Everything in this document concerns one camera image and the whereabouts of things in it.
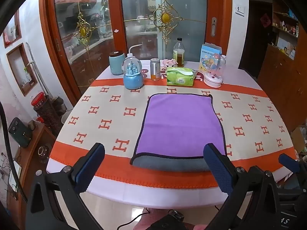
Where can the blue printed carton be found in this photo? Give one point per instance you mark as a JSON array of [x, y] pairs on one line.
[[208, 55]]

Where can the orange framed glass door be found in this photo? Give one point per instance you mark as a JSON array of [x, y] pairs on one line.
[[134, 24]]

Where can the pink domed toy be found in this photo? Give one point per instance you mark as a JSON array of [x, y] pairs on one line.
[[214, 73]]

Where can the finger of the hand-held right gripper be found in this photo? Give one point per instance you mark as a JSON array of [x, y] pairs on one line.
[[289, 161]]

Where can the gold door ornament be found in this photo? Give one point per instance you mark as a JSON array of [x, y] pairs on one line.
[[165, 16], [82, 30]]

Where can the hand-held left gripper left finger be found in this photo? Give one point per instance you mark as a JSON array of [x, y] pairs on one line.
[[90, 170]]

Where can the glass oil bottle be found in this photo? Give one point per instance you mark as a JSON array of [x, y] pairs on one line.
[[178, 52]]

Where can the green tissue pack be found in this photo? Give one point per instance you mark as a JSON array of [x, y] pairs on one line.
[[180, 77]]

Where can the silver orange can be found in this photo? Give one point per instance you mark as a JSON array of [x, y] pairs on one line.
[[155, 69]]

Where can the framed wall niche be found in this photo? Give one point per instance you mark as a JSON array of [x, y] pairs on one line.
[[12, 30], [22, 69]]

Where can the wooden shelf cabinet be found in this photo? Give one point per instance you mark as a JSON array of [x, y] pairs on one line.
[[283, 60]]

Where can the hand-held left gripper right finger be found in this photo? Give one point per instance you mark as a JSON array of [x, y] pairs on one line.
[[218, 170]]

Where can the dark green device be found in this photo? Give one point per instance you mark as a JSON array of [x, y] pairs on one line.
[[20, 131]]

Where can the wooden side cabinet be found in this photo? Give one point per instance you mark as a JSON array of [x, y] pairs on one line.
[[26, 172]]

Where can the blue snow globe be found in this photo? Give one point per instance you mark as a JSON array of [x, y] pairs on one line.
[[133, 74]]

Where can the purple towel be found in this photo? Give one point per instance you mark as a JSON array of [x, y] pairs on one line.
[[179, 122]]

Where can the white wall switch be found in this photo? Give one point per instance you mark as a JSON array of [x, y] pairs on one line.
[[240, 9]]

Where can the white curved tube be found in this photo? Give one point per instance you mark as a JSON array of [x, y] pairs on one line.
[[134, 48]]

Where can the red lidded jar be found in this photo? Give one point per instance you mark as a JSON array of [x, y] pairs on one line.
[[45, 112]]

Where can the teal canister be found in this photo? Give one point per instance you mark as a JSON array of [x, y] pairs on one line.
[[117, 62]]

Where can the orange beige printed tablecloth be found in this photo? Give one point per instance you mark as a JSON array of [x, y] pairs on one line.
[[108, 124]]

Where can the black zipper pouch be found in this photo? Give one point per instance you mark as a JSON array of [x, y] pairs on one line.
[[168, 221]]

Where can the pink flower ornament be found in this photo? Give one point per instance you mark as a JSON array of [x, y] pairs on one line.
[[169, 62]]

